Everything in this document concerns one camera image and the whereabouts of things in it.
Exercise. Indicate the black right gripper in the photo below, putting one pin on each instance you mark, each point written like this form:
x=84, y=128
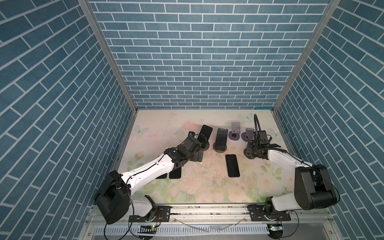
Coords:
x=249, y=147

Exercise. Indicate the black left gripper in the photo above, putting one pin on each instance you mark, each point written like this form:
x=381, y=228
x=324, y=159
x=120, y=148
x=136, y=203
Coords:
x=196, y=157

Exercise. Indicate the grey phone stand front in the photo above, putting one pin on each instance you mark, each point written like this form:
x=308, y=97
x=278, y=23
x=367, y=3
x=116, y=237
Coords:
x=248, y=135

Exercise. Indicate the black phone stand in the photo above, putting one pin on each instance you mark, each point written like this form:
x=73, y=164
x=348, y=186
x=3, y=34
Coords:
x=175, y=174
x=163, y=176

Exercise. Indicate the black phone pink case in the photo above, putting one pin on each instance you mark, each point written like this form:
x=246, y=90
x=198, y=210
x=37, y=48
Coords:
x=232, y=166

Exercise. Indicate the black phone front stand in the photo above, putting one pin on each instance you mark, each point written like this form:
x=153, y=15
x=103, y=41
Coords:
x=163, y=176

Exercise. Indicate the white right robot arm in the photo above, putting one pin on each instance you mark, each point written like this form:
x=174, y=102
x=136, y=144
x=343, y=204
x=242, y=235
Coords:
x=313, y=188

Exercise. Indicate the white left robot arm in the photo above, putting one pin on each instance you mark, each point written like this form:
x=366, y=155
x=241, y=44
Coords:
x=114, y=197

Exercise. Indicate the grey metal phone stand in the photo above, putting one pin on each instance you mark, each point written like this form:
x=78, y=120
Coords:
x=235, y=132

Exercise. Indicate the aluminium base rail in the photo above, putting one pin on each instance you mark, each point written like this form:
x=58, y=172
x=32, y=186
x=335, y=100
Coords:
x=214, y=222

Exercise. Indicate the aluminium corner post right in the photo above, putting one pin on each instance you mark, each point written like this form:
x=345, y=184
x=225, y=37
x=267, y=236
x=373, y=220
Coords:
x=318, y=30

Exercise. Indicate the aluminium corner post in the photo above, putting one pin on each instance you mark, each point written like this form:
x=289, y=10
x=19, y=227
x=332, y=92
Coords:
x=318, y=30
x=93, y=22

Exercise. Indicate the aluminium corner post left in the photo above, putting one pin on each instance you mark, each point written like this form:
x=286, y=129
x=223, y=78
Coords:
x=93, y=22

